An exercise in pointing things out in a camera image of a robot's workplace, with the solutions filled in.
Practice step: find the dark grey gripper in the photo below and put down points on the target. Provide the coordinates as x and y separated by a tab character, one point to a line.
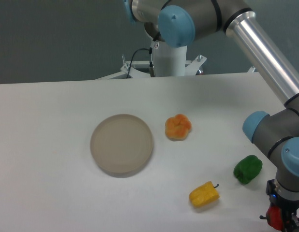
287	201

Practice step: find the red toy bell pepper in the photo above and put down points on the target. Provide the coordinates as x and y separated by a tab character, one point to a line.
273	217

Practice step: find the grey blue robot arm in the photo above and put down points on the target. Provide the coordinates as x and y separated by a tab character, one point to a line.
180	22

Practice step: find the green toy bell pepper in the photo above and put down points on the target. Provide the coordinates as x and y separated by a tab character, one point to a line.
247	169

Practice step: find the yellow toy bell pepper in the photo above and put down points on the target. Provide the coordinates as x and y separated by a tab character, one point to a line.
204	195

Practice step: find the orange knotted bread roll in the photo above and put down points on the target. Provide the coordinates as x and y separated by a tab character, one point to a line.
177	127

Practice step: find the round beige plate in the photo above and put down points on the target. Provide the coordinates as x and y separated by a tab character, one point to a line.
121	145

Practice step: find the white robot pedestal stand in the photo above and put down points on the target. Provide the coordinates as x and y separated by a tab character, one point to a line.
163	61

